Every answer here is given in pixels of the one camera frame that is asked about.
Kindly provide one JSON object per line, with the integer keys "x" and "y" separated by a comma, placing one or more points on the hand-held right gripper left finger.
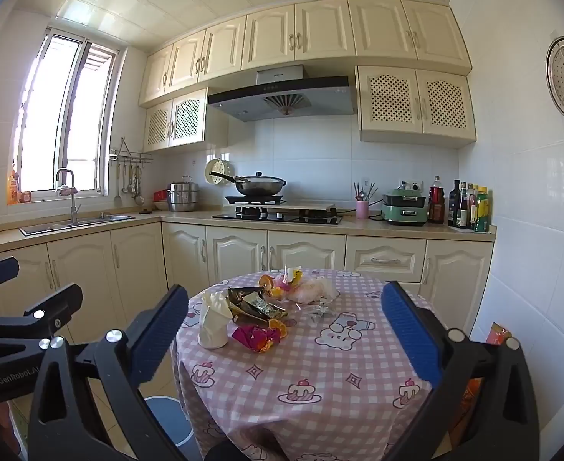
{"x": 159, "y": 329}

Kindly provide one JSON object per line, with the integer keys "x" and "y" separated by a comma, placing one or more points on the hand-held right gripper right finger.
{"x": 409, "y": 336}

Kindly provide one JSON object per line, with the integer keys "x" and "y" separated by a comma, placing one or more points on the crumpled white paper bag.
{"x": 213, "y": 321}

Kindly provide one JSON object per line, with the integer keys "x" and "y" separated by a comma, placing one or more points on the cream base cabinets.
{"x": 138, "y": 259}

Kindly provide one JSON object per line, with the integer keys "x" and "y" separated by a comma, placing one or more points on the steel sink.
{"x": 70, "y": 225}

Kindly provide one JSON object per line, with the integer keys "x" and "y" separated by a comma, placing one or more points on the orange bottle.
{"x": 12, "y": 189}

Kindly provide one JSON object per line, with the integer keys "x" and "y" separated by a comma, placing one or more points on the crumpled clear plastic wrapper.
{"x": 322, "y": 312}

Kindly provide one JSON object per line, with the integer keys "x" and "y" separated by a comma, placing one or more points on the magenta foil wrapper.
{"x": 253, "y": 337}

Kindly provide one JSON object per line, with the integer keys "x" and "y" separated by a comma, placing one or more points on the blue waste bin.
{"x": 169, "y": 422}

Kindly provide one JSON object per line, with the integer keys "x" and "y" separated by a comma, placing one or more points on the dark gold foil wrapper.
{"x": 253, "y": 305}

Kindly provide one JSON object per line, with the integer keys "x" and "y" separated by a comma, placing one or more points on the steel faucet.
{"x": 73, "y": 201}

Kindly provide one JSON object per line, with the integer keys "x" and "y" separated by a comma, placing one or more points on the white orange plastic bag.
{"x": 313, "y": 290}

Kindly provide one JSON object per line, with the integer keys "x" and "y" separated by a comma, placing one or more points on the pink cloth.
{"x": 66, "y": 190}

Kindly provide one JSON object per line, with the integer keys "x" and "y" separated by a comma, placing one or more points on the pink checked tablecloth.
{"x": 310, "y": 379}

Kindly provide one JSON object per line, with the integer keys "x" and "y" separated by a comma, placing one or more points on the orange peel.
{"x": 278, "y": 327}

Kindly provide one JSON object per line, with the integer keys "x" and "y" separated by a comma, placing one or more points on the steel spatula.
{"x": 117, "y": 197}

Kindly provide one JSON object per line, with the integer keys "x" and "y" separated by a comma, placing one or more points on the green electric cooker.
{"x": 404, "y": 209}

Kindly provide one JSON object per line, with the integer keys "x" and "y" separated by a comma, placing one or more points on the red container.
{"x": 160, "y": 196}

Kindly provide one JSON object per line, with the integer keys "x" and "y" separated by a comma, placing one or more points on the steel skimmer ladle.
{"x": 139, "y": 197}

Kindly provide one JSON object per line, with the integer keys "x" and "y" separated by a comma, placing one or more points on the steel steamer pot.
{"x": 182, "y": 197}

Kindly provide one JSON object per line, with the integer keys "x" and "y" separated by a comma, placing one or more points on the pink utensil holder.
{"x": 362, "y": 210}

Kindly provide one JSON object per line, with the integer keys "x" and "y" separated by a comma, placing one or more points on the red cap sauce bottle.
{"x": 436, "y": 201}

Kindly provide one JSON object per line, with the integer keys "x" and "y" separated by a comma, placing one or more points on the dark glass bottle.
{"x": 454, "y": 206}

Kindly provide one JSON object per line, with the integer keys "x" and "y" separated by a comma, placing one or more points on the yellow green bottle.
{"x": 482, "y": 211}

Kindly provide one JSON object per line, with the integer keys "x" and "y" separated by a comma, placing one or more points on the slim sauce bottle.
{"x": 472, "y": 201}

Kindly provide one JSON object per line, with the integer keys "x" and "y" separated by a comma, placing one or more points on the bundle of chopsticks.
{"x": 363, "y": 192}

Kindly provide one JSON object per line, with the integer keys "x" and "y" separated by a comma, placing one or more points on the cream colander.
{"x": 217, "y": 173}

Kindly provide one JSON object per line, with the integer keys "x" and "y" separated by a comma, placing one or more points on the black gas stove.
{"x": 282, "y": 216}

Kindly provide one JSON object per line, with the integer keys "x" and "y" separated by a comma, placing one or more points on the wok with lid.
{"x": 260, "y": 185}

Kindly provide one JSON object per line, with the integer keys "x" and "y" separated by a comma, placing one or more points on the sliding window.
{"x": 66, "y": 105}

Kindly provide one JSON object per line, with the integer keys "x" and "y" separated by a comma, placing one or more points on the small lattice door cabinet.
{"x": 174, "y": 120}

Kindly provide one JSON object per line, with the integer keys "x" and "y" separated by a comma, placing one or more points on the large lattice door cabinet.
{"x": 416, "y": 103}

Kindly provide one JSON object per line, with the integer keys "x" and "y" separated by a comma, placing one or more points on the range hood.
{"x": 282, "y": 98}

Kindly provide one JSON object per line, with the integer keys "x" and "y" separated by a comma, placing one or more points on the white wall socket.
{"x": 414, "y": 185}

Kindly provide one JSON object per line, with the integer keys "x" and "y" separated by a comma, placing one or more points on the wall utensil rack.
{"x": 130, "y": 156}

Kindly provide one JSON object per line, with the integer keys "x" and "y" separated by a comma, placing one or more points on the cream wall cabinets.
{"x": 320, "y": 29}

